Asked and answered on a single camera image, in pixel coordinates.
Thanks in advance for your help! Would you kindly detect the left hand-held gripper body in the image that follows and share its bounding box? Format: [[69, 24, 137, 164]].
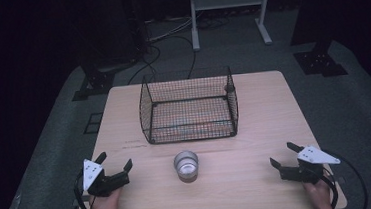
[[80, 155, 131, 200]]

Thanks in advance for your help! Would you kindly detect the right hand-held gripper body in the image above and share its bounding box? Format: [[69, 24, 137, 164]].
[[277, 143, 343, 187]]

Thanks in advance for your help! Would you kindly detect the clear glass cup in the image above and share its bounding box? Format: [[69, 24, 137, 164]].
[[172, 149, 201, 185]]

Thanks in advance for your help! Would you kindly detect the black wire mesh basket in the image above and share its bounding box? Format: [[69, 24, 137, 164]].
[[136, 65, 241, 146]]

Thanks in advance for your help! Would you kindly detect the person's right hand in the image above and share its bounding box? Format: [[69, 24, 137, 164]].
[[302, 174, 335, 209]]

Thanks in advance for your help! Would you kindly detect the black stand base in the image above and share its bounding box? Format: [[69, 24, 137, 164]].
[[292, 40, 350, 81], [68, 61, 121, 102]]

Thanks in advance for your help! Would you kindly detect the white metal stand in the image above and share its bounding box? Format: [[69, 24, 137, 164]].
[[188, 0, 277, 53]]

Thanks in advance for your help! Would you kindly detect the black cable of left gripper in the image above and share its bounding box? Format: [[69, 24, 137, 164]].
[[71, 168, 99, 209]]

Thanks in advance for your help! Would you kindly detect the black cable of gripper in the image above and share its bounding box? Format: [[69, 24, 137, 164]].
[[71, 168, 99, 209], [319, 146, 370, 209]]

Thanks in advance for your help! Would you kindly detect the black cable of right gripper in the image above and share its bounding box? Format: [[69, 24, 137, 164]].
[[319, 146, 370, 209]]

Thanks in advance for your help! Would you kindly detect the black floor cable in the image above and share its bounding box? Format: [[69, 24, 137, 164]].
[[122, 15, 235, 86]]

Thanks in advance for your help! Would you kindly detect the white floor cable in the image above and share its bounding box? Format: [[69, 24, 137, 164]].
[[145, 15, 197, 43]]

